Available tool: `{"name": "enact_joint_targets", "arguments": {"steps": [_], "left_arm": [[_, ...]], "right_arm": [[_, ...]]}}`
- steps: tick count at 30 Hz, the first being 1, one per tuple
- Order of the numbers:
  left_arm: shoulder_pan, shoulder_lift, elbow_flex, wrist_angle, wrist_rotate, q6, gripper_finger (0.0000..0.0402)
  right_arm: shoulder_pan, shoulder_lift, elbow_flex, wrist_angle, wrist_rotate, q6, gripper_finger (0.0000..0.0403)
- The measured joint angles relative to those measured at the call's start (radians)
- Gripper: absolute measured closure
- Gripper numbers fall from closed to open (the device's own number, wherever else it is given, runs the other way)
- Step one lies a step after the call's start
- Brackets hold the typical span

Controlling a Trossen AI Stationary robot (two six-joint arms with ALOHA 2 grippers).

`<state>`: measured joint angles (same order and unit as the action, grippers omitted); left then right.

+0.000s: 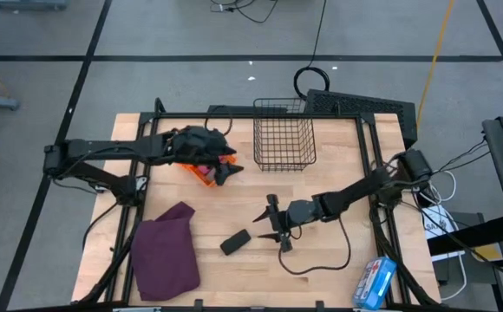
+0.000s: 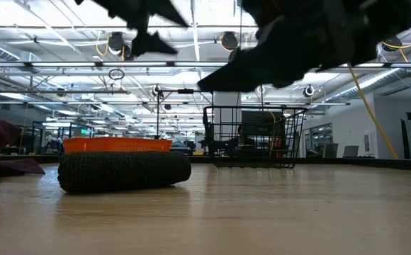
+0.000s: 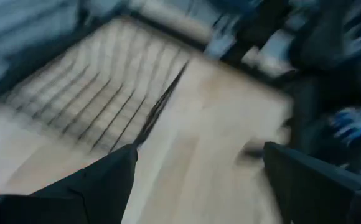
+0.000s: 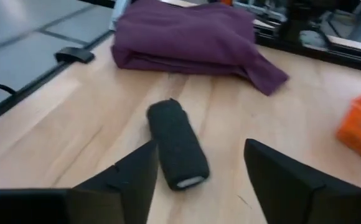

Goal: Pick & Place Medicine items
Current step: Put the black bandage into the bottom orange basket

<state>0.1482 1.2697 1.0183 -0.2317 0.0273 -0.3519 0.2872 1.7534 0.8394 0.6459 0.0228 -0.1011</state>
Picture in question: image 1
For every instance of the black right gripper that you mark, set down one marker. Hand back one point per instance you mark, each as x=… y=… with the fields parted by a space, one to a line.
x=299 y=212

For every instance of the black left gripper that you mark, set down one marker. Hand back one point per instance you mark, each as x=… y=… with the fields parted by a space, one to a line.
x=199 y=145

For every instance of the black eraser block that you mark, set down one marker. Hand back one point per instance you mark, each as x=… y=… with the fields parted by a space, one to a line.
x=235 y=242

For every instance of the maroon cloth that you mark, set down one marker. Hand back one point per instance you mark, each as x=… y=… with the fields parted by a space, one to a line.
x=165 y=255

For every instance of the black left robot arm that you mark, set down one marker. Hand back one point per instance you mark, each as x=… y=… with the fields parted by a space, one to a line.
x=104 y=149

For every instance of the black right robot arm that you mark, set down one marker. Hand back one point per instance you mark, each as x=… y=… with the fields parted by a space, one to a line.
x=351 y=193

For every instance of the orange plastic basket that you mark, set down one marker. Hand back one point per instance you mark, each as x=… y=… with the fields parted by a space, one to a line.
x=184 y=166
x=204 y=180

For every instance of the blue first aid box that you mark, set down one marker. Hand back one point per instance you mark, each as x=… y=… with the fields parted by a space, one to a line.
x=375 y=281

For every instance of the white printed box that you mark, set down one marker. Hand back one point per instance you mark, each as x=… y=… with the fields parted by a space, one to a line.
x=440 y=223

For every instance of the black beam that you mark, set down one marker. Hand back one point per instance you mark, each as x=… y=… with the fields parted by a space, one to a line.
x=472 y=236

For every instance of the blue-grey floor plate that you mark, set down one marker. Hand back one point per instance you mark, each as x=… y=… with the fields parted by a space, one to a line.
x=26 y=4

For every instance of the black metal table frame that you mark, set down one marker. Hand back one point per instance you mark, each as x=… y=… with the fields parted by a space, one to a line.
x=256 y=116

